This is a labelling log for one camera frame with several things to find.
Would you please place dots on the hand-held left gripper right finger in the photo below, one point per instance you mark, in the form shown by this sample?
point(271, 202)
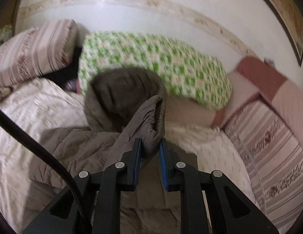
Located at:
point(163, 168)

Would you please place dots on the striped floral back cushion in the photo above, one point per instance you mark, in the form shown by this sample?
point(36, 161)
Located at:
point(271, 146)

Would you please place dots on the striped floral pillow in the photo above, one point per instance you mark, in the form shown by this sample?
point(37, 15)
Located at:
point(32, 51)

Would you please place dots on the small grey object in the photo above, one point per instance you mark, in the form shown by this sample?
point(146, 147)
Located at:
point(269, 61)

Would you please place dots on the dark framed wall picture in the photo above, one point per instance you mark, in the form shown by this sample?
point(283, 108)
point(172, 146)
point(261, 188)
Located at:
point(288, 17)

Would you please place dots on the green patterned bag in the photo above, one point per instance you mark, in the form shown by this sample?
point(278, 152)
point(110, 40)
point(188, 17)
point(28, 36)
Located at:
point(2, 34)

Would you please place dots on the green checkered pillow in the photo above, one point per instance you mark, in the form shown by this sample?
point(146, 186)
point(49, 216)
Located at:
point(166, 61)

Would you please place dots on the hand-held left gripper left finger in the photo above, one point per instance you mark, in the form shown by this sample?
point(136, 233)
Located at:
point(135, 165)

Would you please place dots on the brown padded jacket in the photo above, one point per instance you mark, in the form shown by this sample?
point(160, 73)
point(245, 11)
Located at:
point(68, 146)

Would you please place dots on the white patterned bed sheet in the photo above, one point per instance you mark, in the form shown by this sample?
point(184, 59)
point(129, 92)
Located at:
point(32, 117)

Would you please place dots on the dark cloth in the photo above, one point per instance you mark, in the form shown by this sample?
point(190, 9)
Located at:
point(66, 73)

